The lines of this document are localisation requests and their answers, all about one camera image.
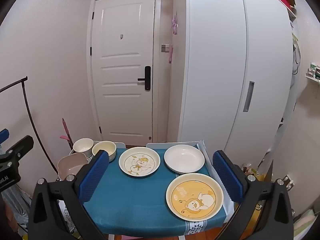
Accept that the patterned paper bag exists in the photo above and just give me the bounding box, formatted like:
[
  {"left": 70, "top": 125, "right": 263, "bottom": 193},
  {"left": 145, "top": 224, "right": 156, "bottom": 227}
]
[{"left": 58, "top": 199, "right": 84, "bottom": 233}]

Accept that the pink long-handled tool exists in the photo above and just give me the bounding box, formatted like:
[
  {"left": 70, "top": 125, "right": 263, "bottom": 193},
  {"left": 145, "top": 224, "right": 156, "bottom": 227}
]
[{"left": 60, "top": 118, "right": 73, "bottom": 153}]

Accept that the white bowl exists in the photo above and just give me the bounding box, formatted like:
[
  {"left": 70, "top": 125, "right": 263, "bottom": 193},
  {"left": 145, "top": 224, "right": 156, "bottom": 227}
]
[{"left": 73, "top": 138, "right": 94, "bottom": 157}]

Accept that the white wall shelf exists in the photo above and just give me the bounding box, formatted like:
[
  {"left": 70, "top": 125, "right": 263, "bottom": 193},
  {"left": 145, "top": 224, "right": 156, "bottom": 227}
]
[{"left": 305, "top": 61, "right": 320, "bottom": 83}]

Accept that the grey striped cloth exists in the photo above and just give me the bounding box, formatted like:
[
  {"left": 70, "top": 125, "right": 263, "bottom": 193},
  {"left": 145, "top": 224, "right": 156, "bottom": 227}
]
[{"left": 0, "top": 180, "right": 33, "bottom": 233}]

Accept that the pinkish grey bowl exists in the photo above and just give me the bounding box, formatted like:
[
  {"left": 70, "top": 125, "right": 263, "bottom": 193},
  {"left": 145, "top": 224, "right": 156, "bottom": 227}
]
[{"left": 57, "top": 152, "right": 91, "bottom": 182}]

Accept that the white panel door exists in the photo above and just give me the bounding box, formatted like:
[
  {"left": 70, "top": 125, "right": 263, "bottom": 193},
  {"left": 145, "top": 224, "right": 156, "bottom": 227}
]
[{"left": 89, "top": 0, "right": 157, "bottom": 143}]

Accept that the pink hanging decoration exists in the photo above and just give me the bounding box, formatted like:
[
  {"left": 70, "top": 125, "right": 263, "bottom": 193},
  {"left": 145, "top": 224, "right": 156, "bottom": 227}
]
[{"left": 168, "top": 11, "right": 180, "bottom": 64}]

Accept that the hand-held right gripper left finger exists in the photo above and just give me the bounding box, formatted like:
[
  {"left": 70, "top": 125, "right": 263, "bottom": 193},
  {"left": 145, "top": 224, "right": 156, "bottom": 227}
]
[{"left": 27, "top": 150, "right": 110, "bottom": 240}]

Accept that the black door lock handle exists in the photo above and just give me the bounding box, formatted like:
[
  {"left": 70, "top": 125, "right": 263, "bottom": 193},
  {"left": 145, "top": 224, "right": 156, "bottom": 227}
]
[{"left": 137, "top": 66, "right": 152, "bottom": 91}]

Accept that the cream bowl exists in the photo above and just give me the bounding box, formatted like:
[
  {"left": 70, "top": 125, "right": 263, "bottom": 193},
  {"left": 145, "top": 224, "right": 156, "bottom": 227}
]
[{"left": 92, "top": 141, "right": 117, "bottom": 162}]

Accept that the black hanging cable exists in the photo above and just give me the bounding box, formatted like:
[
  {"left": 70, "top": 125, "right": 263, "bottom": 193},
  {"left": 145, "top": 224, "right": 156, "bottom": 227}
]
[{"left": 292, "top": 44, "right": 301, "bottom": 75}]

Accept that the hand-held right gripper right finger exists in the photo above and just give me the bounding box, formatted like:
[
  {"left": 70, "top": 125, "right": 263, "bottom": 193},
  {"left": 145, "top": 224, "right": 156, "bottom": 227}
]
[{"left": 212, "top": 150, "right": 295, "bottom": 240}]

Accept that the white wardrobe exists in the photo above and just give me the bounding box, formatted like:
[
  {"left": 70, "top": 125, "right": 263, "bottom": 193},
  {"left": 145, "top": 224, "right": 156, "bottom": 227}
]
[{"left": 178, "top": 0, "right": 298, "bottom": 153}]

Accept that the plain white plate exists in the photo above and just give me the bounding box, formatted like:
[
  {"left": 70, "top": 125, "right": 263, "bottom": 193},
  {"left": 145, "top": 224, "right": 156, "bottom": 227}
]
[{"left": 164, "top": 144, "right": 205, "bottom": 174}]

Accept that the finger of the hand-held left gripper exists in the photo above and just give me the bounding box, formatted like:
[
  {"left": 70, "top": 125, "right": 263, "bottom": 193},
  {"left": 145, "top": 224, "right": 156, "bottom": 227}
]
[
  {"left": 0, "top": 129, "right": 10, "bottom": 145},
  {"left": 2, "top": 135, "right": 34, "bottom": 162}
]

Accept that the yellow plate with lion print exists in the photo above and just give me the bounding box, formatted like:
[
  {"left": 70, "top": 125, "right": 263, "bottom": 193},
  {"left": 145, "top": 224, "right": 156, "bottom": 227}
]
[{"left": 166, "top": 173, "right": 224, "bottom": 222}]

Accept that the cream plate with duck print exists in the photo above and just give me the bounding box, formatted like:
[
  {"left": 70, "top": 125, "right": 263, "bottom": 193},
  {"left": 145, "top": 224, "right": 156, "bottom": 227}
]
[{"left": 118, "top": 147, "right": 161, "bottom": 178}]

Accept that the blue tablecloth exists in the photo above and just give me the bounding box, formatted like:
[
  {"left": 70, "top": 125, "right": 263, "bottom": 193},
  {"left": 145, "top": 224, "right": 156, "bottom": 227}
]
[{"left": 82, "top": 144, "right": 228, "bottom": 237}]

